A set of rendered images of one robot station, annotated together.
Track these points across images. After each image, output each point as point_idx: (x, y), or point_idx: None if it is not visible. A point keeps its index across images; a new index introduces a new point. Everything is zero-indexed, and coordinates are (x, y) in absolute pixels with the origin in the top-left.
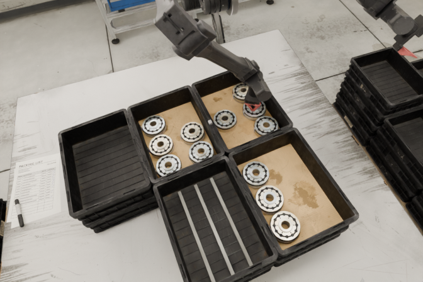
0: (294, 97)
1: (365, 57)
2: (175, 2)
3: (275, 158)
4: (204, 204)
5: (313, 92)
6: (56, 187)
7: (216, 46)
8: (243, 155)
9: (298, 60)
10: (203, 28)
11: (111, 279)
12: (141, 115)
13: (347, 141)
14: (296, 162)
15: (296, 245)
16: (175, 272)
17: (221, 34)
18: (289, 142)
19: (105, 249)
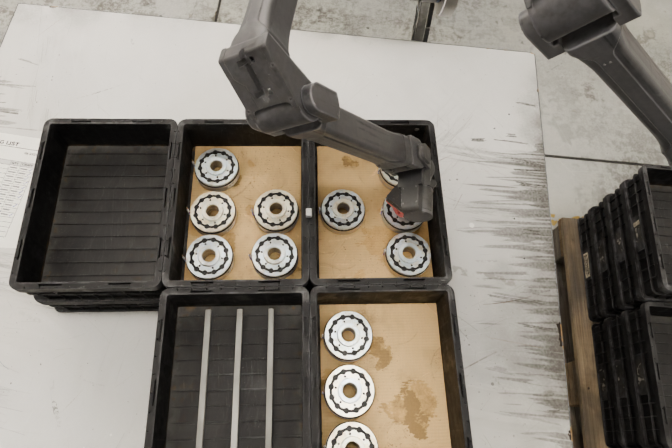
0: (495, 206)
1: (671, 173)
2: (271, 39)
3: (396, 319)
4: (238, 351)
5: (534, 210)
6: (25, 201)
7: (340, 126)
8: (340, 297)
9: (538, 135)
10: (310, 104)
11: (53, 397)
12: (203, 139)
13: (545, 331)
14: (429, 343)
15: None
16: None
17: (426, 18)
18: (434, 301)
19: (62, 344)
